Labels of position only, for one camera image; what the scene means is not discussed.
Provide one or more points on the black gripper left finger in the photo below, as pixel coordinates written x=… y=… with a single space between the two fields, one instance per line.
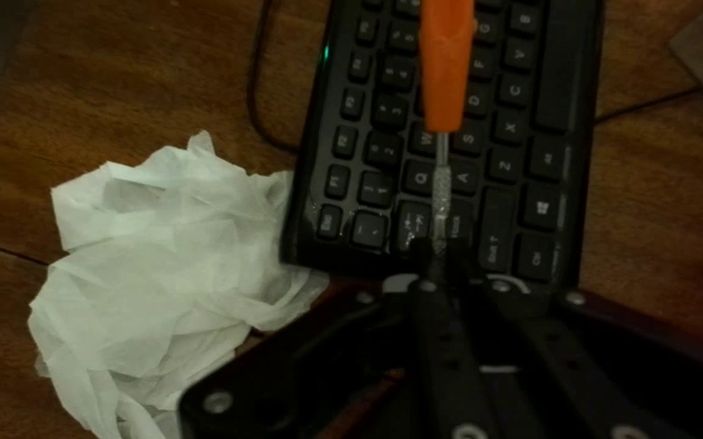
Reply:
x=441 y=350

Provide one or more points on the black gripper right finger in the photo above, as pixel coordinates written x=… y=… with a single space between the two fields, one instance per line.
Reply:
x=561 y=366

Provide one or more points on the black computer keyboard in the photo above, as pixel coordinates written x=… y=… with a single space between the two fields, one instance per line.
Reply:
x=514 y=89

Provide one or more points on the crumpled white plastic bag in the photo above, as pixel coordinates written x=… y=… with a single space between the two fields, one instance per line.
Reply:
x=148 y=270

